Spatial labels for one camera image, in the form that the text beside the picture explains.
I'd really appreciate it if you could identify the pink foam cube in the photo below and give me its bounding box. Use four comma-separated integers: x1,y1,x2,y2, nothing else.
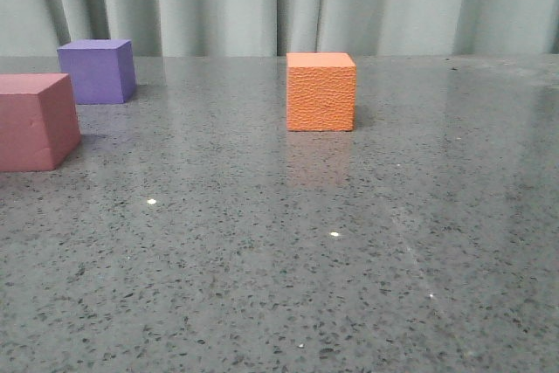
1,73,81,172

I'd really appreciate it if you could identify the orange foam cube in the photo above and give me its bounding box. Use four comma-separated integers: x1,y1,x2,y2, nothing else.
286,52,357,131

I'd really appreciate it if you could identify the grey pleated curtain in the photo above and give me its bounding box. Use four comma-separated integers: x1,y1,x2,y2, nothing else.
1,0,558,57

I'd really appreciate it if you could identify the purple foam cube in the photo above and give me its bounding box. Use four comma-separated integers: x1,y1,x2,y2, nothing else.
57,39,136,105

